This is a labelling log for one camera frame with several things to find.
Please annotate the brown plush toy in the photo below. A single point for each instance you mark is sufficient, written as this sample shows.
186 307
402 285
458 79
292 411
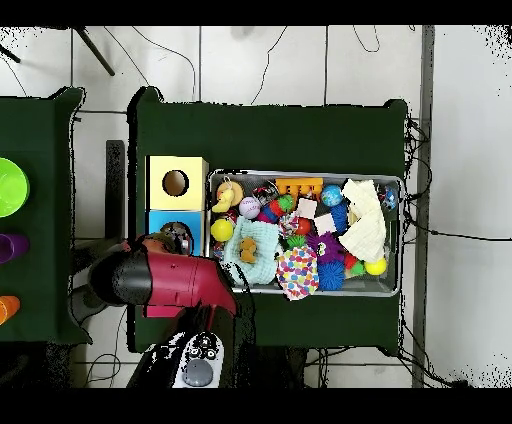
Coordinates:
248 250

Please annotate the dark green tablecloth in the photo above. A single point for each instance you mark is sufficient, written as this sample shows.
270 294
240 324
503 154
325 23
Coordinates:
260 136
40 120

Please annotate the purple spiky monster toy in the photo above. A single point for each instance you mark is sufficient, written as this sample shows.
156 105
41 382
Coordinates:
326 248

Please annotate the cream knitted cloth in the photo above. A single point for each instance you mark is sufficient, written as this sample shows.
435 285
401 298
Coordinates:
366 232

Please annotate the white toy baseball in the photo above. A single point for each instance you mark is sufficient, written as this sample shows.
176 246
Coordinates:
250 208

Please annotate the orange building brick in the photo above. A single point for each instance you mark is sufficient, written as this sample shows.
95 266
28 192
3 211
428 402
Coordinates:
300 184

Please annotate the black tripod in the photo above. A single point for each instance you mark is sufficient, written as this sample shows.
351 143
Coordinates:
96 52

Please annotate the mint green cloth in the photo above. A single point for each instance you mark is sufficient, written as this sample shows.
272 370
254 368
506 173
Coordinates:
264 240

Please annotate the lime green bowl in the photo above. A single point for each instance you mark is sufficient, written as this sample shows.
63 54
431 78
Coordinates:
12 188

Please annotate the purple cup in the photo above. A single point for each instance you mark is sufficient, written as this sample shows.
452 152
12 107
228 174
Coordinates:
14 248

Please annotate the blue spiky ball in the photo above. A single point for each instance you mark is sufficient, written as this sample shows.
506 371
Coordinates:
331 276

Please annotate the black panel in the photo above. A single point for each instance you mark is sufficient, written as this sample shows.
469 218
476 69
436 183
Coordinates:
115 180

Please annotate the polka dot cloth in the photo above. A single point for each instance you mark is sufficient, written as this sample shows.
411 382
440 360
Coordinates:
298 272

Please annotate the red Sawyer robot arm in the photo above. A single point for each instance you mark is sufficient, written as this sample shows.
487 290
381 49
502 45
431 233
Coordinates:
180 280

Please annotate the yellow tennis ball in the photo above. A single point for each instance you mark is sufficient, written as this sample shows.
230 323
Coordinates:
222 230

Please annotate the wooden three-hole box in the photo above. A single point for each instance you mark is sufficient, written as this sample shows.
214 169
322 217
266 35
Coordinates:
156 200

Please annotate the orange cup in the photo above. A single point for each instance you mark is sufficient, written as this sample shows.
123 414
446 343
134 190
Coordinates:
8 308

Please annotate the silver mesh bin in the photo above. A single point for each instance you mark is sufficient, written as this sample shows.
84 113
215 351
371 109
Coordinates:
360 286

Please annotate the yellow plush duck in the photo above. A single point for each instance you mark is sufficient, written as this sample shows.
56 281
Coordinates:
224 200

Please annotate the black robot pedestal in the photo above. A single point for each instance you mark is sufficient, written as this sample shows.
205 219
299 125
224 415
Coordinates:
288 368

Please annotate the crushed clear plastic bottle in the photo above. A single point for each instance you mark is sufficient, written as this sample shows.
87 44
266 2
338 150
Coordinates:
180 232

